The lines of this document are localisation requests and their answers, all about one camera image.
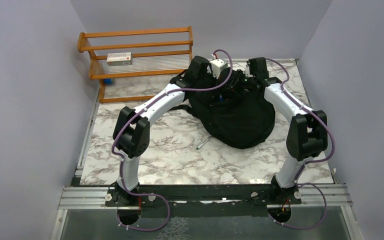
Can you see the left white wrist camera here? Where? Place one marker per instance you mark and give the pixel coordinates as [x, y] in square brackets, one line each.
[216, 66]

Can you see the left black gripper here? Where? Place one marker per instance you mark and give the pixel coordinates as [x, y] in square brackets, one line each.
[215, 81]

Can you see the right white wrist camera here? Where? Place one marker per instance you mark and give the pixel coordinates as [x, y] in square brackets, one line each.
[246, 71]

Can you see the white red box on shelf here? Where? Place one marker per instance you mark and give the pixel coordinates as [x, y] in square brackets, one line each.
[119, 59]

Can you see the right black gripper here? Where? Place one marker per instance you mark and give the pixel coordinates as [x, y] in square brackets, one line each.
[234, 85]

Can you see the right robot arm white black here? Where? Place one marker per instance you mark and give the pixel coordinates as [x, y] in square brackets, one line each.
[308, 134]

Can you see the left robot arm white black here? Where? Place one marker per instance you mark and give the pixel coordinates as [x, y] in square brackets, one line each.
[131, 136]

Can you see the black student backpack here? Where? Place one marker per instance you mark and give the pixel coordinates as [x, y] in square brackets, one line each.
[239, 122]

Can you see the wooden shelf rack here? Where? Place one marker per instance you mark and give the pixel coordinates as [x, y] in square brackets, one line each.
[148, 59]

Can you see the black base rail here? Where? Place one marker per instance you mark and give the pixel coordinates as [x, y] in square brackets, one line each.
[201, 200]

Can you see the green capped marker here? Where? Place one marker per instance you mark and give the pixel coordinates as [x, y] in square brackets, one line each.
[200, 145]

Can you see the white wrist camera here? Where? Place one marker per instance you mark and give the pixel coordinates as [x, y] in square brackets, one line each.
[246, 71]
[216, 66]

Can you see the blue object under shelf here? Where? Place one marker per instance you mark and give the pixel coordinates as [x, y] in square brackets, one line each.
[108, 81]

